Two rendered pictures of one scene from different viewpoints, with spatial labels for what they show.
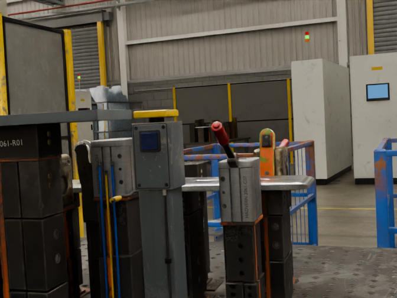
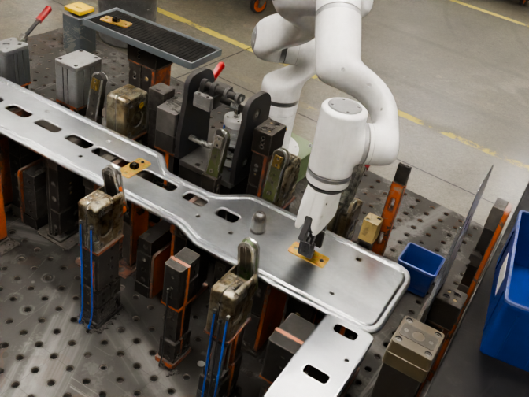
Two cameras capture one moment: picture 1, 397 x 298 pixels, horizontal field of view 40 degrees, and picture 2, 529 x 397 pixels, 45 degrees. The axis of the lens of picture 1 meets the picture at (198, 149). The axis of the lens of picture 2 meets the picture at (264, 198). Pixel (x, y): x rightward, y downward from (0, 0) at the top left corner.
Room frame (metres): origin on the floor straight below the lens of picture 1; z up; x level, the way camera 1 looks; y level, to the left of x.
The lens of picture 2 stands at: (2.59, 0.90, 1.85)
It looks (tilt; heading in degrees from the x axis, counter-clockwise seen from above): 35 degrees down; 187
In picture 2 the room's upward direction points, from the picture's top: 11 degrees clockwise
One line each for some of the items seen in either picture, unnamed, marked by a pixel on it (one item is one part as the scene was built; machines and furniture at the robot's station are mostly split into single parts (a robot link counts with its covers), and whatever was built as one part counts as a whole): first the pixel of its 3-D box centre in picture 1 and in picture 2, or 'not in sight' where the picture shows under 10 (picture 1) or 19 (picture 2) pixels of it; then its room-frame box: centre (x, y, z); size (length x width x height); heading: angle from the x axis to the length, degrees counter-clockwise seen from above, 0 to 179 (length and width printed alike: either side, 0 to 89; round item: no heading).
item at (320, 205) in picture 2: not in sight; (321, 200); (1.55, 0.88, 1.14); 0.10 x 0.07 x 0.11; 162
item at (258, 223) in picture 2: not in sight; (258, 223); (1.51, 0.76, 1.02); 0.03 x 0.03 x 0.07
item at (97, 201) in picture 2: not in sight; (101, 258); (1.59, 0.44, 0.87); 0.12 x 0.09 x 0.35; 162
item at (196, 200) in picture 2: not in sight; (190, 252); (1.46, 0.61, 0.84); 0.12 x 0.05 x 0.29; 162
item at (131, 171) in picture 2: not in sight; (134, 165); (1.41, 0.43, 1.01); 0.08 x 0.04 x 0.01; 162
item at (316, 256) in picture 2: not in sight; (308, 253); (1.55, 0.88, 1.01); 0.08 x 0.04 x 0.01; 72
